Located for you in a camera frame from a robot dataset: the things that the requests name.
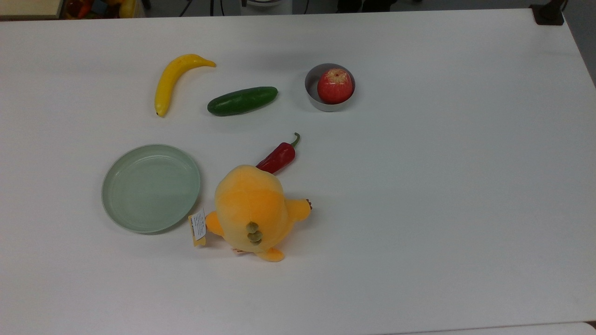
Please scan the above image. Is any orange plush toy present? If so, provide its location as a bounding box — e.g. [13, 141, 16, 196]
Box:
[188, 164, 313, 263]

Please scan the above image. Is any colourful toy items pile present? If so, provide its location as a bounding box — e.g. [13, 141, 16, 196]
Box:
[64, 0, 138, 20]

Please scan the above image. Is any black table clamp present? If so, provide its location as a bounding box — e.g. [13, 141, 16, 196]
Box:
[529, 0, 569, 26]

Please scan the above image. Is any yellow toy banana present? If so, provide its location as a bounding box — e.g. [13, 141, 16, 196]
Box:
[154, 54, 217, 118]

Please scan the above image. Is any round metal bowl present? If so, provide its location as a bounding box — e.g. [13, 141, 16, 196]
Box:
[305, 63, 356, 113]

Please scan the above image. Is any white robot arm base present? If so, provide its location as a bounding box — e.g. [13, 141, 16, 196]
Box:
[240, 0, 294, 16]

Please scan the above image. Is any pale green plastic plate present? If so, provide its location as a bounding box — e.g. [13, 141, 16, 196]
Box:
[101, 144, 202, 235]

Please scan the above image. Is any beige flat board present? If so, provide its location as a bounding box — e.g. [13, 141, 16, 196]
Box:
[0, 0, 65, 21]

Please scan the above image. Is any green toy cucumber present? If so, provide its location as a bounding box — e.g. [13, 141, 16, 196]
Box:
[207, 86, 279, 117]

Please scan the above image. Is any red toy chili pepper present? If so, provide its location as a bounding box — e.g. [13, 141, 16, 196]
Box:
[256, 133, 301, 175]

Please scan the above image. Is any red toy apple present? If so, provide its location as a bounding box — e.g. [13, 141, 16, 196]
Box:
[317, 68, 354, 104]

